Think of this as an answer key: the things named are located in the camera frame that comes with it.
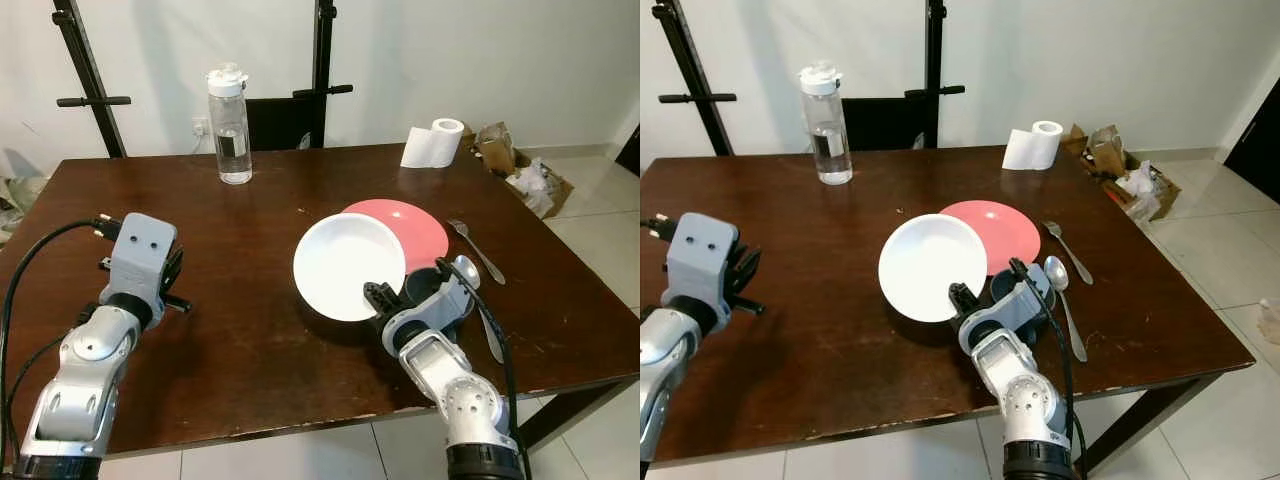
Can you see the silver spoon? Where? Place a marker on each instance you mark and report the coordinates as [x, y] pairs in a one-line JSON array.
[[1057, 271], [466, 269]]

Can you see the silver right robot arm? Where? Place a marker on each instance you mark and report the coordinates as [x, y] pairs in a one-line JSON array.
[[455, 395], [1030, 400]]

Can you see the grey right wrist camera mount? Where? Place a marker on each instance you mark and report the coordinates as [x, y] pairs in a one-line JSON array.
[[432, 308], [1005, 315]]

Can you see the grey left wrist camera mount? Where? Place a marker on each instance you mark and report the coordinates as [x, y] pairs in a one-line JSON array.
[[142, 255], [700, 255]]

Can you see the silver fork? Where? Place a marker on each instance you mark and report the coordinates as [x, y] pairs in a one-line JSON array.
[[1067, 250], [478, 252]]

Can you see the brown paper bag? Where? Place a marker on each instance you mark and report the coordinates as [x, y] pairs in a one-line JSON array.
[[1105, 150], [495, 148]]

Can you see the slanted black stand frame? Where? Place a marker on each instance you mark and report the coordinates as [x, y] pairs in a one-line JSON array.
[[692, 75], [90, 80]]

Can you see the clear water bottle white lid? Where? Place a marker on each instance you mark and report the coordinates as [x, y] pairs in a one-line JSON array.
[[231, 130], [826, 130]]

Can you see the dark door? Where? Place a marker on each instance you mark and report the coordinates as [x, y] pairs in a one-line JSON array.
[[1255, 130]]

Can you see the clear plastic floor bottle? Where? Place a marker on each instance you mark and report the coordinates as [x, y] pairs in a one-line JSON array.
[[1270, 322]]

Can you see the white deep plate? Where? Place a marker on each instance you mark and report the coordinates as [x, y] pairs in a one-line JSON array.
[[925, 265], [340, 262]]

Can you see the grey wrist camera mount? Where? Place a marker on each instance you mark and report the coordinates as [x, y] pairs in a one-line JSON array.
[[700, 255], [432, 308], [142, 255], [1005, 315]]

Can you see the clear plastic bag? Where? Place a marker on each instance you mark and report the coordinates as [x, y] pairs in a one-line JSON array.
[[15, 195]]

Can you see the white paper towel roll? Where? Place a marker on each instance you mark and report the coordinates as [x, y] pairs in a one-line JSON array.
[[1032, 147], [432, 145]]

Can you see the pink plate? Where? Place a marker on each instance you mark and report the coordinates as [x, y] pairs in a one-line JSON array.
[[415, 228], [1003, 233]]

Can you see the dark wooden table leg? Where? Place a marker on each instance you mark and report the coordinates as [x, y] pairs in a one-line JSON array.
[[1150, 415], [560, 410]]

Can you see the crumpled white plastic bag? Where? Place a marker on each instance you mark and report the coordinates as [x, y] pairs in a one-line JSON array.
[[1137, 185], [532, 185]]

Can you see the black flat panel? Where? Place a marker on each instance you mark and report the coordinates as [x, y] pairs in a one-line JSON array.
[[880, 125], [275, 125]]

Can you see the upright black stand frame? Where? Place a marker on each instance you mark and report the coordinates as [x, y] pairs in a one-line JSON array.
[[322, 50], [935, 45]]

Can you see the open cardboard box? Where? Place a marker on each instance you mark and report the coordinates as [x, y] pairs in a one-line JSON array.
[[558, 190], [1163, 190]]

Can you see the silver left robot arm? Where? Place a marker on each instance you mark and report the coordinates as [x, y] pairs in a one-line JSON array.
[[662, 350], [85, 370]]

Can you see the dark teal bowl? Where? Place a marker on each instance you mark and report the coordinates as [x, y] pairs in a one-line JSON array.
[[420, 285], [1003, 288]]

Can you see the white wall socket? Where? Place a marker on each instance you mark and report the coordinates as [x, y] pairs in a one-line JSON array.
[[200, 127]]

